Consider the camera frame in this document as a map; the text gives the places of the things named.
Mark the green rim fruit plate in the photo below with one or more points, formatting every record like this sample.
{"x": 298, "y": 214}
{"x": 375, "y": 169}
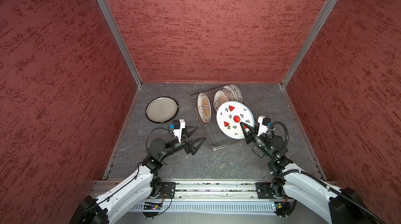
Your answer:
{"x": 232, "y": 94}
{"x": 237, "y": 93}

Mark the left circuit board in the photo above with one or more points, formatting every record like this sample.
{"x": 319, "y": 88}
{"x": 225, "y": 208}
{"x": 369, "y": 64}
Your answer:
{"x": 151, "y": 206}

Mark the brown lettered rim plate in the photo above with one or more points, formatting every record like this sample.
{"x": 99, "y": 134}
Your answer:
{"x": 203, "y": 108}

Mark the orange sunburst plate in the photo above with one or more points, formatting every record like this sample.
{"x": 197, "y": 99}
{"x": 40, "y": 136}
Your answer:
{"x": 220, "y": 98}
{"x": 228, "y": 94}

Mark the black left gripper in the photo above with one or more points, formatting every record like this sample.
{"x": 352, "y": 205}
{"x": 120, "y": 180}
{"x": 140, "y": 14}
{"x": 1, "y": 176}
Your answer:
{"x": 188, "y": 149}

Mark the right circuit board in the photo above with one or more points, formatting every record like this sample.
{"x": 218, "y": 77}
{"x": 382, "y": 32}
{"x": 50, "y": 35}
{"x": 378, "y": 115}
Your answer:
{"x": 282, "y": 209}

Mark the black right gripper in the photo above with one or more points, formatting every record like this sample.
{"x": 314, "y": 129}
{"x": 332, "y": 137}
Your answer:
{"x": 250, "y": 135}

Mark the plain white large plate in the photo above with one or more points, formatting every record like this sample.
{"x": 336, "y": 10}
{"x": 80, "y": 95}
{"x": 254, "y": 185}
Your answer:
{"x": 162, "y": 109}

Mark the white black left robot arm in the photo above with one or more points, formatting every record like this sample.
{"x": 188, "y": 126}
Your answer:
{"x": 145, "y": 182}

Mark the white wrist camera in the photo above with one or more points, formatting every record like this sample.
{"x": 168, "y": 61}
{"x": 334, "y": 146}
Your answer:
{"x": 264, "y": 124}
{"x": 177, "y": 127}

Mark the aluminium corner post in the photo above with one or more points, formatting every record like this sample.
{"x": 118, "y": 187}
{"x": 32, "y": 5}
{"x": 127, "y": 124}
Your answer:
{"x": 107, "y": 13}
{"x": 317, "y": 25}

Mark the circuit board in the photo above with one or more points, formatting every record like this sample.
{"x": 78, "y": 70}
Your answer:
{"x": 282, "y": 209}
{"x": 151, "y": 206}

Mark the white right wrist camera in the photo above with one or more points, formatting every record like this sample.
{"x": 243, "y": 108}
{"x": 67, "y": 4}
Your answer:
{"x": 264, "y": 124}

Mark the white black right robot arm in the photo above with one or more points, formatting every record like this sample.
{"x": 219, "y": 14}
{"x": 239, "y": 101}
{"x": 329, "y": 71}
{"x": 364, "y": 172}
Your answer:
{"x": 335, "y": 205}

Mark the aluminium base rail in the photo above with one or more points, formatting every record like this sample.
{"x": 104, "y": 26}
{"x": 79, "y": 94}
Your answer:
{"x": 223, "y": 190}

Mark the aluminium right corner post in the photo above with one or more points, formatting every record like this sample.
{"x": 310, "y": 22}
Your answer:
{"x": 317, "y": 25}

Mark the watermelon pattern white plate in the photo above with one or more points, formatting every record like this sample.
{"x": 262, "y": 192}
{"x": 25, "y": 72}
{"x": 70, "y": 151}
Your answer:
{"x": 229, "y": 116}

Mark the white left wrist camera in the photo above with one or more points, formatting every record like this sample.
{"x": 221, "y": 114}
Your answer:
{"x": 177, "y": 127}

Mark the aluminium left corner post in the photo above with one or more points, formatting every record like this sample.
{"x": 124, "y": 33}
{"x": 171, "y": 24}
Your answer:
{"x": 107, "y": 13}

